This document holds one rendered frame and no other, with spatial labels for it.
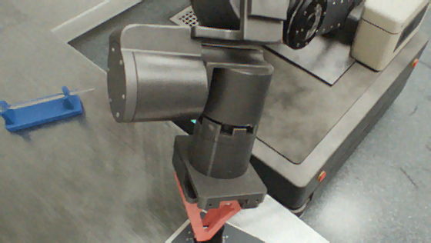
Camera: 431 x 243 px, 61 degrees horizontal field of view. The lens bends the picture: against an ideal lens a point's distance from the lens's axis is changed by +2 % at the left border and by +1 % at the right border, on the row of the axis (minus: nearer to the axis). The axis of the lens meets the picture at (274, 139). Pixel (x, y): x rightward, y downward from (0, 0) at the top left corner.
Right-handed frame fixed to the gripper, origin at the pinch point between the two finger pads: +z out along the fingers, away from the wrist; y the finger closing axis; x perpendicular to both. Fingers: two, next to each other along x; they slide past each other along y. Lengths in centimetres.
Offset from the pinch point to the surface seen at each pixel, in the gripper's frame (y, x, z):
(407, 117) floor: -67, 115, 19
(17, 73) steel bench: -39.6, -19.6, 0.0
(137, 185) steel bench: -13.5, -4.6, 4.0
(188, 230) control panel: -1.7, -0.9, 1.5
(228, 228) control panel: -1.1, 3.7, 1.5
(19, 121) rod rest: -28.7, -18.6, 2.8
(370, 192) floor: -45, 85, 40
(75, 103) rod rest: -29.1, -11.7, -0.3
